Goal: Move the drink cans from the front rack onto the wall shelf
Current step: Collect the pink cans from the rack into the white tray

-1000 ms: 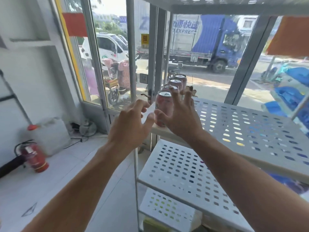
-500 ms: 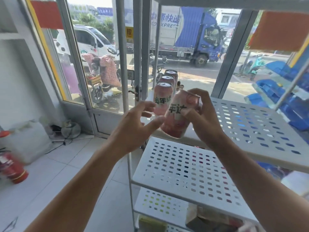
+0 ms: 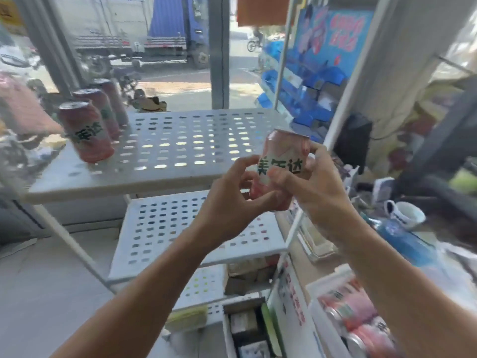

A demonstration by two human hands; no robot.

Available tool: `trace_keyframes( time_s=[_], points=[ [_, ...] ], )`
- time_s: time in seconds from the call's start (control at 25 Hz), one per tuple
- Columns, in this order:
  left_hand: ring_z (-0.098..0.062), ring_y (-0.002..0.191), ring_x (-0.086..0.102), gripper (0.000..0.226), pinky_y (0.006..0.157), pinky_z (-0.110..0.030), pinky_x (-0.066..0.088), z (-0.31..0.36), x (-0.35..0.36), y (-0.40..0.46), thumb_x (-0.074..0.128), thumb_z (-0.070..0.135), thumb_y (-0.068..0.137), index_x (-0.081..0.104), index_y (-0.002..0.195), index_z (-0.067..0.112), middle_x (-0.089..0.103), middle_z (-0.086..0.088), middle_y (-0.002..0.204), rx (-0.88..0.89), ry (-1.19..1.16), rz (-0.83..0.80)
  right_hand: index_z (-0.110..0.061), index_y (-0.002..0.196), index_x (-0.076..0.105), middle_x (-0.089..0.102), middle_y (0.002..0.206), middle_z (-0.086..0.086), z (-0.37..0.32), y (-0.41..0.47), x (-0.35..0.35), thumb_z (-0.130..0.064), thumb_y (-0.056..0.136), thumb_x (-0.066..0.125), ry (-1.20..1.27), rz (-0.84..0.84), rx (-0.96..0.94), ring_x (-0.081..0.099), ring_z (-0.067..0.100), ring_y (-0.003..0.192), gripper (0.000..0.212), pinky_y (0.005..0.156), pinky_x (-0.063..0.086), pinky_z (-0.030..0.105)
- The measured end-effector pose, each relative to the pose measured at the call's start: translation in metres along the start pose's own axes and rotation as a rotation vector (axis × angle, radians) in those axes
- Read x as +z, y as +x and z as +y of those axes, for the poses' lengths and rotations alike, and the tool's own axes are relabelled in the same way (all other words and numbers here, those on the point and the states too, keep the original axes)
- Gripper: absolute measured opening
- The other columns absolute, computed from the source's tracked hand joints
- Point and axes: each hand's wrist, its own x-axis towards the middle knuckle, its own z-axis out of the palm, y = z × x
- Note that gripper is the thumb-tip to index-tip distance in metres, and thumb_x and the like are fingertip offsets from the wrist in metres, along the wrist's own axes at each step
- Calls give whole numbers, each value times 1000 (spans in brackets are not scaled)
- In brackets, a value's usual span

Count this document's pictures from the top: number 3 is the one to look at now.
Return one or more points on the grey display stand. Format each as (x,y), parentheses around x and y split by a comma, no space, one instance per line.
(439,145)

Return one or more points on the green flat box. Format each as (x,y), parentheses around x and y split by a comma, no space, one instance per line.
(274,331)

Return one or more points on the white blue delivery truck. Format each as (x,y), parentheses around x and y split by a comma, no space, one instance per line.
(111,22)

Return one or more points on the white metal shelf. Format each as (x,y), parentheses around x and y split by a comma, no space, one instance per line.
(111,186)

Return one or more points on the person's left forearm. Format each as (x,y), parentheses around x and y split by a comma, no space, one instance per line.
(141,305)

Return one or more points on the white plastic bag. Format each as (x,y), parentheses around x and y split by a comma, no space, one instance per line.
(454,272)

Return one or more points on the blue printed poster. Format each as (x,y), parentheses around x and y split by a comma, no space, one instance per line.
(335,37)

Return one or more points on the yellow red wall poster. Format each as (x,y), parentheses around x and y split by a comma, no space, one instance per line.
(410,130)

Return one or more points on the black cash register monitor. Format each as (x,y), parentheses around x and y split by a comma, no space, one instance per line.
(354,141)

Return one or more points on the person's right forearm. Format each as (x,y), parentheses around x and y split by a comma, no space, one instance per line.
(410,294)

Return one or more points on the beige cat figurine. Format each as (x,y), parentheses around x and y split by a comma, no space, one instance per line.
(152,104)

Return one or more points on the green lidded snack cup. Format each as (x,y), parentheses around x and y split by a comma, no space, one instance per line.
(464,180)

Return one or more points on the open cardboard floor box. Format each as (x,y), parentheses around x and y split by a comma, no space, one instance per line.
(242,331)

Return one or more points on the pile of red cans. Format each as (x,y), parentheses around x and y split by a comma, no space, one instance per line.
(350,305)

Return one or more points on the person's right hand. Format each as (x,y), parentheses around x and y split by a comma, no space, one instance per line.
(324,197)

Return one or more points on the white van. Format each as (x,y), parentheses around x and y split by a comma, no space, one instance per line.
(15,57)

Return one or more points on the blue plastic display rack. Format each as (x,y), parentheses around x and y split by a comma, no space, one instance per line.
(305,104)

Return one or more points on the white plastic tray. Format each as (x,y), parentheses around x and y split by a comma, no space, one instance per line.
(322,328)

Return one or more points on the orange paper sheet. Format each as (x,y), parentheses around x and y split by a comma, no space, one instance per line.
(262,11)

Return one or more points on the yellow green packet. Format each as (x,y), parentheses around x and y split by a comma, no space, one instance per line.
(186,318)

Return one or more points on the person's left hand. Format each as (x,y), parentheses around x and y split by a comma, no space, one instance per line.
(231,208)

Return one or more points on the white mug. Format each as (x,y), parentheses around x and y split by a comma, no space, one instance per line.
(408,216)

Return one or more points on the blue rounded code stand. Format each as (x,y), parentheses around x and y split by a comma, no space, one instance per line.
(383,190)

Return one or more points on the white red printed sign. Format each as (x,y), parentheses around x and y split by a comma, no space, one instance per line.
(294,313)

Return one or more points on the blue drink bottle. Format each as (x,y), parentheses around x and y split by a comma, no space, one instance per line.
(406,242)

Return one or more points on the scooter with pink cover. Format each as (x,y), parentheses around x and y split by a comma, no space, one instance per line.
(26,108)

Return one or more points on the brown printed carton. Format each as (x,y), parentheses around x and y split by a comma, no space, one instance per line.
(249,274)

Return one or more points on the black electric scooter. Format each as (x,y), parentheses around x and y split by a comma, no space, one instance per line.
(128,83)

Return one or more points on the yellow door sticker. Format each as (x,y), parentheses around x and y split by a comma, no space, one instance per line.
(11,12)

